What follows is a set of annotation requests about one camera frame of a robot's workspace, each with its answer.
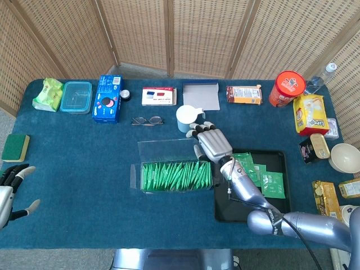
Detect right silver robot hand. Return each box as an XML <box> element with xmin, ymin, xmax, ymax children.
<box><xmin>185</xmin><ymin>121</ymin><xmax>233</xmax><ymax>164</ymax></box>

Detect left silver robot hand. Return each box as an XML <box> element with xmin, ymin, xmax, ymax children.
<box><xmin>0</xmin><ymin>164</ymin><xmax>41</xmax><ymax>230</ymax></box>

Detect clear box of green packets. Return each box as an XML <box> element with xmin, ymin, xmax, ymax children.
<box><xmin>129</xmin><ymin>137</ymin><xmax>222</xmax><ymax>195</ymax></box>

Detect open dark blue flat box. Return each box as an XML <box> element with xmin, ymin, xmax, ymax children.
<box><xmin>182</xmin><ymin>80</ymin><xmax>221</xmax><ymax>111</ymax></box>

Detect orange snack package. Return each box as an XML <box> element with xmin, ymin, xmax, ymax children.
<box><xmin>226</xmin><ymin>85</ymin><xmax>264</xmax><ymax>105</ymax></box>

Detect black plastic tray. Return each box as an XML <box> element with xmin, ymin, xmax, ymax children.
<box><xmin>214</xmin><ymin>148</ymin><xmax>292</xmax><ymax>223</ymax></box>

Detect white box with red-blue glasses print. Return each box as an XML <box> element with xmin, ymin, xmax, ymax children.
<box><xmin>141</xmin><ymin>87</ymin><xmax>178</xmax><ymax>107</ymax></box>

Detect black box with pink print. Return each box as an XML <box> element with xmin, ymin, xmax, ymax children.
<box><xmin>298</xmin><ymin>137</ymin><xmax>320</xmax><ymax>165</ymax></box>

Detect yellow snack bag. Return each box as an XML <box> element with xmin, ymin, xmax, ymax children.
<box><xmin>292</xmin><ymin>94</ymin><xmax>330</xmax><ymax>137</ymax></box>

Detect blue Oreo cookie box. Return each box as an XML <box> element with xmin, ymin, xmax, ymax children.
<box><xmin>92</xmin><ymin>74</ymin><xmax>124</xmax><ymax>124</ymax></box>

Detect yellow butter package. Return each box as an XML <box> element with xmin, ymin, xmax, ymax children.
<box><xmin>311</xmin><ymin>181</ymin><xmax>343</xmax><ymax>220</ymax></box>

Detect light blue mug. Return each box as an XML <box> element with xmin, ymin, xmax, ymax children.
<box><xmin>175</xmin><ymin>105</ymin><xmax>206</xmax><ymax>133</ymax></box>

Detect green and yellow sponge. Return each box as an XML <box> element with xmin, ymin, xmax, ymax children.
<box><xmin>1</xmin><ymin>133</ymin><xmax>31</xmax><ymax>163</ymax></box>

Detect dark-framed eyeglasses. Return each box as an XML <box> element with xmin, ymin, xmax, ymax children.
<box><xmin>131</xmin><ymin>115</ymin><xmax>165</xmax><ymax>127</ymax></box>

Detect blue table cloth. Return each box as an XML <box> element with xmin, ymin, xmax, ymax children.
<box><xmin>0</xmin><ymin>78</ymin><xmax>345</xmax><ymax>250</ymax></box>

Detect red cylindrical can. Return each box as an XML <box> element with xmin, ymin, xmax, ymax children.
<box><xmin>268</xmin><ymin>70</ymin><xmax>307</xmax><ymax>107</ymax></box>

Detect gold tin can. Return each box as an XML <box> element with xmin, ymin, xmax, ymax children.
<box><xmin>309</xmin><ymin>133</ymin><xmax>331</xmax><ymax>160</ymax></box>

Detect light green tissue pack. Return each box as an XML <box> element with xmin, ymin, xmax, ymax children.
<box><xmin>31</xmin><ymin>78</ymin><xmax>64</xmax><ymax>113</ymax></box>

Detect woven bamboo folding screen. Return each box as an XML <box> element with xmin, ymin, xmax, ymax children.
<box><xmin>0</xmin><ymin>0</ymin><xmax>360</xmax><ymax>147</ymax></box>

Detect small clear plastic pack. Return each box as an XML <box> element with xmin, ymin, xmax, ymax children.
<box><xmin>323</xmin><ymin>118</ymin><xmax>340</xmax><ymax>141</ymax></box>

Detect clear container with blue rim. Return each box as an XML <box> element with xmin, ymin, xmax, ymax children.
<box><xmin>59</xmin><ymin>81</ymin><xmax>93</xmax><ymax>114</ymax></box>

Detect clear plastic water bottle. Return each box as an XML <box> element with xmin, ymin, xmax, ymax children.
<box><xmin>303</xmin><ymin>62</ymin><xmax>338</xmax><ymax>96</ymax></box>

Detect cream ceramic bowl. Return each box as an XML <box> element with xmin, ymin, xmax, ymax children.
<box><xmin>330</xmin><ymin>143</ymin><xmax>360</xmax><ymax>174</ymax></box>

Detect white container with flower print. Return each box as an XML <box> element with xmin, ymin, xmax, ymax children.
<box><xmin>339</xmin><ymin>204</ymin><xmax>360</xmax><ymax>226</ymax></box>

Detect white power strip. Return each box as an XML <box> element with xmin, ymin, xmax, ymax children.
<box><xmin>329</xmin><ymin>247</ymin><xmax>352</xmax><ymax>270</ymax></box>

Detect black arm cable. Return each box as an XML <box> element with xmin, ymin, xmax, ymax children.
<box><xmin>226</xmin><ymin>157</ymin><xmax>323</xmax><ymax>270</ymax></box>

